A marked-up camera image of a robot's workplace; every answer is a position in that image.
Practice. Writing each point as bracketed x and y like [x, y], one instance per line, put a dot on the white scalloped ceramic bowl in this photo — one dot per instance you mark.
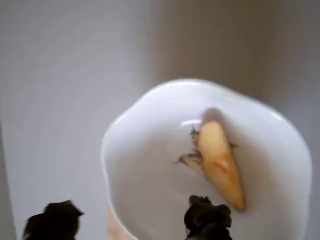
[155, 190]

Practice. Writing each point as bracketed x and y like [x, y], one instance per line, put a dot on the apple slice with red skin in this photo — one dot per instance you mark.
[217, 160]

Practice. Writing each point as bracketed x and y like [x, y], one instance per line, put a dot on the wooden cutting board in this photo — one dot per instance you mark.
[113, 227]

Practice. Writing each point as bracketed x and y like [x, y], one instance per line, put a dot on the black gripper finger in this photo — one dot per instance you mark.
[207, 220]
[55, 222]

